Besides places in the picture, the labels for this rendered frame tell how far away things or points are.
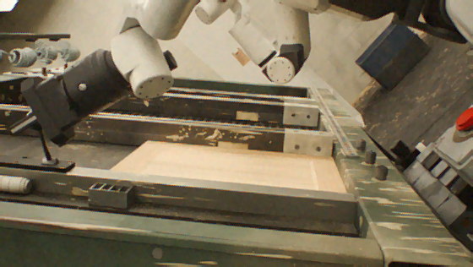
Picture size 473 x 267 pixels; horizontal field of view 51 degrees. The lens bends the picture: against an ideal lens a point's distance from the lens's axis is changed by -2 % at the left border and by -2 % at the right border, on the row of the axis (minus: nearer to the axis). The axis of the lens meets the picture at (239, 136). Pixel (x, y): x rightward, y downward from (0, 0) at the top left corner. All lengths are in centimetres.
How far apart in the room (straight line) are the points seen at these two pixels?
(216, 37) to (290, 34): 363
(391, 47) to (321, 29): 125
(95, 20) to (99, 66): 609
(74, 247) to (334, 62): 576
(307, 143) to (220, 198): 46
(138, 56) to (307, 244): 38
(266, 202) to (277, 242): 24
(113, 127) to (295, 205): 64
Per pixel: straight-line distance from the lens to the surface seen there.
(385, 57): 532
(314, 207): 91
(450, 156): 69
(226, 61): 499
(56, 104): 86
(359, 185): 98
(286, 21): 137
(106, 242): 70
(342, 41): 631
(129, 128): 136
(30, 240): 75
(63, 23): 709
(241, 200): 90
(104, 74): 80
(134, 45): 80
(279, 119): 184
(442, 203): 107
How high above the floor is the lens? 119
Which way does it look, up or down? 4 degrees down
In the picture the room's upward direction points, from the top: 49 degrees counter-clockwise
